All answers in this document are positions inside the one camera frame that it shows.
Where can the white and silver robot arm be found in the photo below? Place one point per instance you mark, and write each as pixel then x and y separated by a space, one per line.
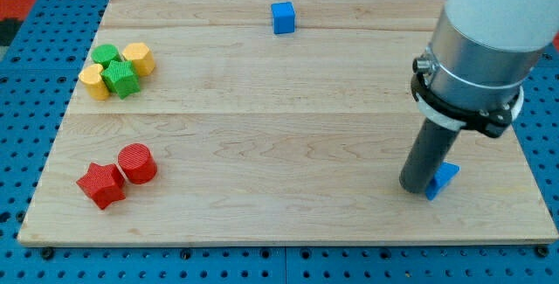
pixel 470 74

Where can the green star block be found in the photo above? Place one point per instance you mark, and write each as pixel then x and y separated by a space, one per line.
pixel 121 78

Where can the red star block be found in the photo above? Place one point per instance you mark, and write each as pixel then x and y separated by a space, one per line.
pixel 103 184

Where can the light wooden board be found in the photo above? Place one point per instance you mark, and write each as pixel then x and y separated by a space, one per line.
pixel 260 139

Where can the blue cube block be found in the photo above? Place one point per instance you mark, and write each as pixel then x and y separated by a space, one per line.
pixel 283 18

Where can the red cylinder block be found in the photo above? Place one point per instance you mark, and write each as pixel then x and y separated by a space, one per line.
pixel 137 163

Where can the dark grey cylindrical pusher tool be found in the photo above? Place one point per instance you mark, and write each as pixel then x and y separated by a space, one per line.
pixel 428 152

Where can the yellow hexagon block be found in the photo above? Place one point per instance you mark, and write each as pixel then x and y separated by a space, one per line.
pixel 141 57

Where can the blue triangle block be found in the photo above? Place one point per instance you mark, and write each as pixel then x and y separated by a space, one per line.
pixel 442 177

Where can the green cylinder block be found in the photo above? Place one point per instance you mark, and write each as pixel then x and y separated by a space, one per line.
pixel 105 54

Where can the yellow heart block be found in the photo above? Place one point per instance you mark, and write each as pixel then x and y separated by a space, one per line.
pixel 91 79

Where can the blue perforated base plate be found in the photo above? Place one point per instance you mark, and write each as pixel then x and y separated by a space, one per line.
pixel 43 45

